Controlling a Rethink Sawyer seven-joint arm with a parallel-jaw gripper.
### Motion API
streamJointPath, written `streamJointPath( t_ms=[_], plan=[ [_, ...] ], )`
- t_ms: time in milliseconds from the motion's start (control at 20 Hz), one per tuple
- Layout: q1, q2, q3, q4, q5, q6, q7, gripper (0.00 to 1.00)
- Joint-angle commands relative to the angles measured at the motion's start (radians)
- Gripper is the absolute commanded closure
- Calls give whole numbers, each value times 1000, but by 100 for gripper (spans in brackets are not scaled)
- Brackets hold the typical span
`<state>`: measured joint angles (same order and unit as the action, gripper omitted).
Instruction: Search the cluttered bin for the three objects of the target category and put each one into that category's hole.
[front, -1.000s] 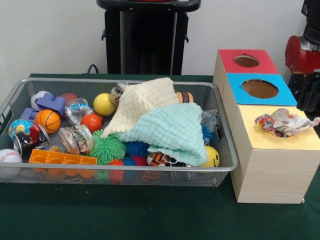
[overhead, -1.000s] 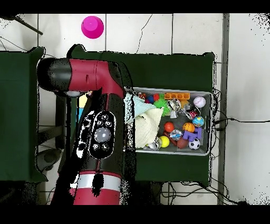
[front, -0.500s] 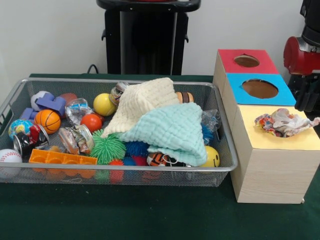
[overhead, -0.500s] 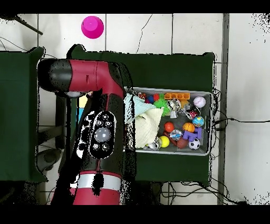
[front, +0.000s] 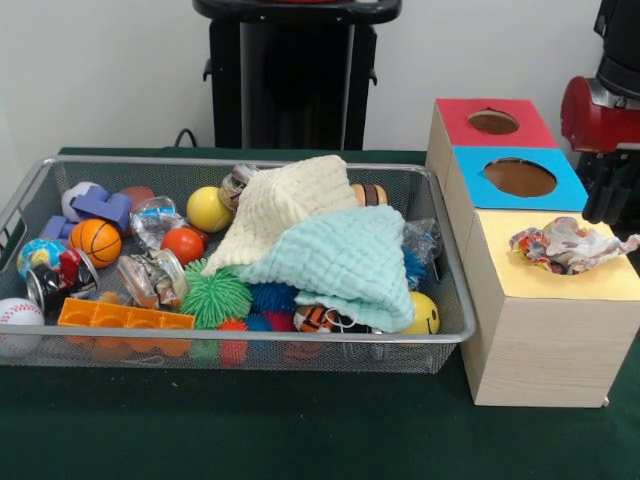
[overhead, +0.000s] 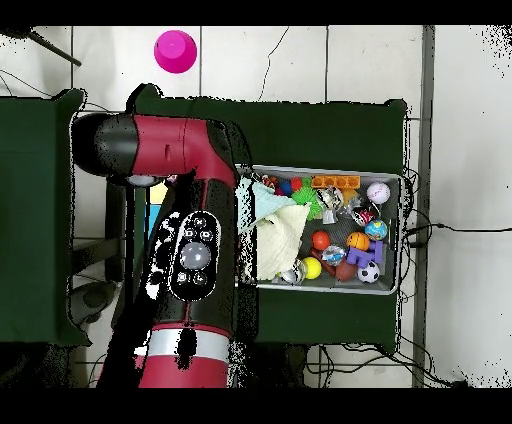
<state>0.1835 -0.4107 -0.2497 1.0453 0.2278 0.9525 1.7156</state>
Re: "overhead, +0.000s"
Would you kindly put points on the red rubber ball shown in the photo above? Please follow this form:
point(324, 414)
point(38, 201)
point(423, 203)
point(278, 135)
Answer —
point(320, 240)

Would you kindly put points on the wooden box with three holes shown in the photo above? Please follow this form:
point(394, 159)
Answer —
point(158, 196)

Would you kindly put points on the dark green side table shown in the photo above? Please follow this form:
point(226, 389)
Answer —
point(32, 200)

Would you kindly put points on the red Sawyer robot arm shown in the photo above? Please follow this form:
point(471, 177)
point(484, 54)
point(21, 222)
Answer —
point(168, 144)

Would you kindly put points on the black and white soccer ball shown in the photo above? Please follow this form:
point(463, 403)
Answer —
point(368, 272)

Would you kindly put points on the light blue muslin cloth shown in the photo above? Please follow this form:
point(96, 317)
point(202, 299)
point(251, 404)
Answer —
point(268, 200)

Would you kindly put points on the globe print ball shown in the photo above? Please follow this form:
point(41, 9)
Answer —
point(376, 230)

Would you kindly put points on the pink plastic cup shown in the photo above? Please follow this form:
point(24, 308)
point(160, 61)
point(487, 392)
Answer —
point(175, 52)

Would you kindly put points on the green spiky ball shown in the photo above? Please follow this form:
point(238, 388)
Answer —
point(306, 198)

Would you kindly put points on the white baseball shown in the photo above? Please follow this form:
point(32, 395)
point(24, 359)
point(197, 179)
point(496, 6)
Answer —
point(378, 192)

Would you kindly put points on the orange plastic tray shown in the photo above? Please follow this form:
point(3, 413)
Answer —
point(335, 182)

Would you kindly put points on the cream knitted cloth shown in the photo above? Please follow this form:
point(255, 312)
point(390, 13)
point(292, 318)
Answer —
point(280, 240)

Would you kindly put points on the orange basketball toy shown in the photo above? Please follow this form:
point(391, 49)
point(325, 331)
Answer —
point(358, 241)

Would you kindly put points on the plain yellow ball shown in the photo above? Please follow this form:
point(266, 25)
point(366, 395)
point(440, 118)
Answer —
point(312, 268)

